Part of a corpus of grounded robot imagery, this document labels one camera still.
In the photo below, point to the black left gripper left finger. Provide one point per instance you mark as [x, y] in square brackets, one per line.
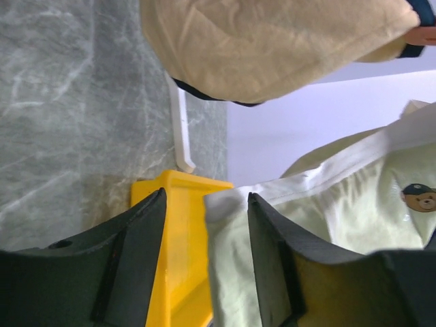
[101, 277]

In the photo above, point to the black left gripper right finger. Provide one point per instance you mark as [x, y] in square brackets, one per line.
[302, 280]

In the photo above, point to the pale green white underwear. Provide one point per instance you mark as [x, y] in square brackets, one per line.
[365, 192]

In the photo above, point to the pink round clip hanger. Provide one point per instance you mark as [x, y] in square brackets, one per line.
[421, 36]

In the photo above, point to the yellow plastic tray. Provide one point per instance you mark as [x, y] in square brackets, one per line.
[181, 293]

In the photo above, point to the silver white clothes rack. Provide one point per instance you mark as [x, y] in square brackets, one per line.
[178, 110]

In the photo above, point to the beige hanging garment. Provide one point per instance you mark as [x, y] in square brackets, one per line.
[250, 52]

